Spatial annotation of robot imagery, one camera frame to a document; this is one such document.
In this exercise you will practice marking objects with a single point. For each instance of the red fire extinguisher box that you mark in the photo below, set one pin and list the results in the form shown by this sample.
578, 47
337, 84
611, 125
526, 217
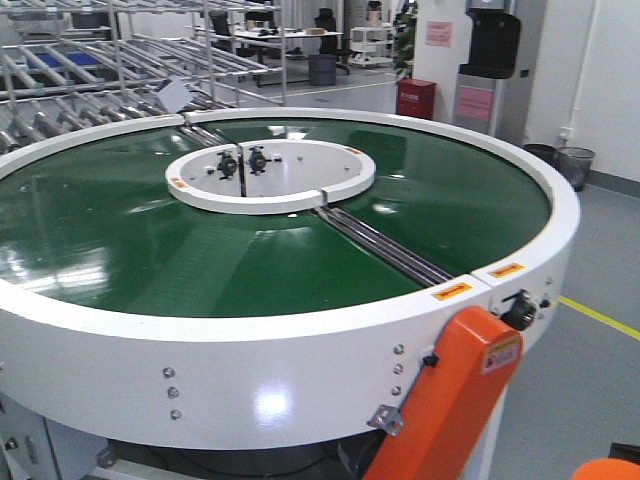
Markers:
415, 98

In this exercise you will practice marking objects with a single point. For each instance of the steel roller rack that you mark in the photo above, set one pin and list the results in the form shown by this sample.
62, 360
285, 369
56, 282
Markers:
70, 65

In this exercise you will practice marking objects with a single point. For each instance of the orange cylindrical capacitor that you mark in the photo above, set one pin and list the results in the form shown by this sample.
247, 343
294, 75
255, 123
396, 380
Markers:
607, 469

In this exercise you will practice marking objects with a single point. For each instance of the mesh waste basket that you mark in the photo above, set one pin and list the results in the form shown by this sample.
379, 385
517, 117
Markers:
574, 163

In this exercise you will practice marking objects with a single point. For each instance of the green round conveyor belt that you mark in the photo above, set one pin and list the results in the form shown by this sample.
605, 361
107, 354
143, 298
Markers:
95, 225

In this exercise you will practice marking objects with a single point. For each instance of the small white box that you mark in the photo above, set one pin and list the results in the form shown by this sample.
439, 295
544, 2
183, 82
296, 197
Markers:
173, 94

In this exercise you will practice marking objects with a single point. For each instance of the dark grey trash bin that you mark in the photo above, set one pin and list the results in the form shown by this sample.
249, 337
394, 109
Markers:
322, 69

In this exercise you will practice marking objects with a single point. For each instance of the white conveyor outer rim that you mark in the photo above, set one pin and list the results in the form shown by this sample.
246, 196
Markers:
259, 381

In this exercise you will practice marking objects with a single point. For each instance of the orange motor guard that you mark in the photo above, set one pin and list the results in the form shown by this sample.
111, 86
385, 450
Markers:
451, 400

